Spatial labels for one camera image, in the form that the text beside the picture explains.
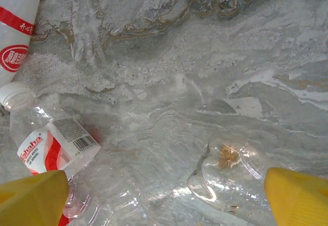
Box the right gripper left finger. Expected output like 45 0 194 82
0 170 70 226

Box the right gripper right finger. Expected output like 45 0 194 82
264 167 328 226

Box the clear bottle red white label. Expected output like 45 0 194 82
0 81 102 177

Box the crushed clear bottle without label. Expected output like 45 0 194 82
186 133 272 226

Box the white opaque bottle red cap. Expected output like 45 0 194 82
0 0 49 87

